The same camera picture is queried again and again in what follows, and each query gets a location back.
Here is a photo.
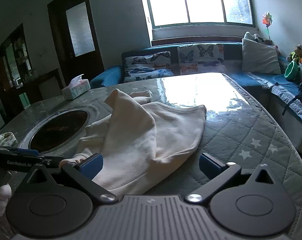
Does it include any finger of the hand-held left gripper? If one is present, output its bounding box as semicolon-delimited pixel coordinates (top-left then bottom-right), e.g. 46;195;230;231
0;146;39;156
28;156;64;171

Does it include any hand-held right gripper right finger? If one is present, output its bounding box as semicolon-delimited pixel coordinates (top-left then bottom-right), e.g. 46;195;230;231
186;152;285;205

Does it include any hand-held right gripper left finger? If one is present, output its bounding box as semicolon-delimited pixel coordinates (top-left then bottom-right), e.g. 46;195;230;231
18;152;117;204

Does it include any cream garment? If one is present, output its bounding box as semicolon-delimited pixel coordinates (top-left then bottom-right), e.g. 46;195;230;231
60;89;207;196

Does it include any person's left hand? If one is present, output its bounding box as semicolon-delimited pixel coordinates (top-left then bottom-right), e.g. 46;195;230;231
0;184;12;217

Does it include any patterned cloth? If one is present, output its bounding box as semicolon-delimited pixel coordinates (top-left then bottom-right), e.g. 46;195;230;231
0;127;18;147

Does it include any round table stove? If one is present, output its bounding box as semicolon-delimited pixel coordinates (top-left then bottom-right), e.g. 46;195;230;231
17;107;91;153

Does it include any tissue box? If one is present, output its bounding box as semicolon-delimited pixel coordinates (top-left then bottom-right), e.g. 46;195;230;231
61;74;91;100

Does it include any dark wooden cabinet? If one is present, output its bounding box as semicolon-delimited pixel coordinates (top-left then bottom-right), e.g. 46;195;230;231
0;23;66;127

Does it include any blue sofa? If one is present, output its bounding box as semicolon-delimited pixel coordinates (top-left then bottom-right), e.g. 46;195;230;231
90;41;302;154

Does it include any quilted sofa cover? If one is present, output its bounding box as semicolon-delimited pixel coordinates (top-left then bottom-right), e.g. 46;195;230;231
251;76;302;122

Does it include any orange butterfly pillow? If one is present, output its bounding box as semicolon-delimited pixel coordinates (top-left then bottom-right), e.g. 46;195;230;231
177;43;227;75

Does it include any blue butterfly pillow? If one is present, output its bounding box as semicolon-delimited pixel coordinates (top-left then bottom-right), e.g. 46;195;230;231
123;51;175;83

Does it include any grey pillow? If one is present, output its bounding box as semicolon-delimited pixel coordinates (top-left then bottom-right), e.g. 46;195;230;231
241;38;282;75

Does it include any green bowl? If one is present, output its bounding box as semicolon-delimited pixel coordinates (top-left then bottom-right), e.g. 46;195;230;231
284;61;301;82

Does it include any dark wooden door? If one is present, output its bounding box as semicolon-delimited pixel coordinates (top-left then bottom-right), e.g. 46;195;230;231
47;0;105;87

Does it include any white cushion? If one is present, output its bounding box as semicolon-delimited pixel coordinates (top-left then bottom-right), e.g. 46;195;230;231
243;31;261;42

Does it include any stuffed toy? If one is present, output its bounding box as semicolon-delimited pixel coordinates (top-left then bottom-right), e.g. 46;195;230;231
287;44;302;64

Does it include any colourful pinwheel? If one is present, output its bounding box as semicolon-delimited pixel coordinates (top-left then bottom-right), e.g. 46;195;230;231
261;11;273;41

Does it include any window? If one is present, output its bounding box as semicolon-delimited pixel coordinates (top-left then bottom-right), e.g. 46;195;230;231
138;0;256;28

